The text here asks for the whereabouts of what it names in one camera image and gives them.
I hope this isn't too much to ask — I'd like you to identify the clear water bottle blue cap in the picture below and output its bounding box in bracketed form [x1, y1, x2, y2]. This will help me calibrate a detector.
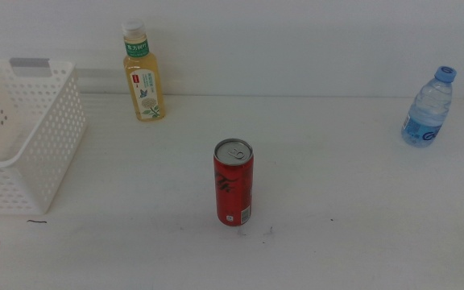
[400, 65, 458, 148]

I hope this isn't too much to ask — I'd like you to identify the yellow tea bottle green label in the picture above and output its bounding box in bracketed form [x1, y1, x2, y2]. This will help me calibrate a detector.
[120, 19, 167, 122]

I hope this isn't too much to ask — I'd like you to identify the white perforated plastic basket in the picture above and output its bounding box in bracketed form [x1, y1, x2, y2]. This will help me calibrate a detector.
[0, 58, 87, 215]

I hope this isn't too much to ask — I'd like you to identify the red soda can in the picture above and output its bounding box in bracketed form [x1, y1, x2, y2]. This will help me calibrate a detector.
[213, 138, 255, 227]

